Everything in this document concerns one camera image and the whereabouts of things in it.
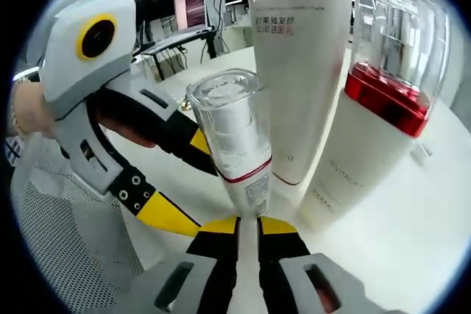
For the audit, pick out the person's left hand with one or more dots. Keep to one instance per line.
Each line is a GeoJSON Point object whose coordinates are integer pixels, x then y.
{"type": "Point", "coordinates": [35, 108]}

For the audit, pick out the red-collared white skincare bottle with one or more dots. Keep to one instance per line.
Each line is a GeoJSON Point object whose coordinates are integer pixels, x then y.
{"type": "Point", "coordinates": [353, 152]}

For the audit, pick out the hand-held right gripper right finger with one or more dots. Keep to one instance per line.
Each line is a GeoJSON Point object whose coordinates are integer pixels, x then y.
{"type": "Point", "coordinates": [279, 273]}

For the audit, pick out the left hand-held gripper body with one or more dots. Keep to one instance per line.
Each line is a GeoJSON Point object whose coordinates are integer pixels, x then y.
{"type": "Point", "coordinates": [66, 71]}

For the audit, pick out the white skincare tube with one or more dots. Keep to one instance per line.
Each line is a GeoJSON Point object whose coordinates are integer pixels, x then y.
{"type": "Point", "coordinates": [294, 53]}

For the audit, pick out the large display screen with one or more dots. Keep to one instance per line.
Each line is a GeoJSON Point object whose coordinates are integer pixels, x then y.
{"type": "Point", "coordinates": [191, 5]}

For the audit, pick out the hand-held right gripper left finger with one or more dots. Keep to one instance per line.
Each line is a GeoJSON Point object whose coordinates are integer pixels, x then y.
{"type": "Point", "coordinates": [217, 273]}

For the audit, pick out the white mesh office chair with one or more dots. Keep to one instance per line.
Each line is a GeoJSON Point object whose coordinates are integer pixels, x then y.
{"type": "Point", "coordinates": [66, 237]}

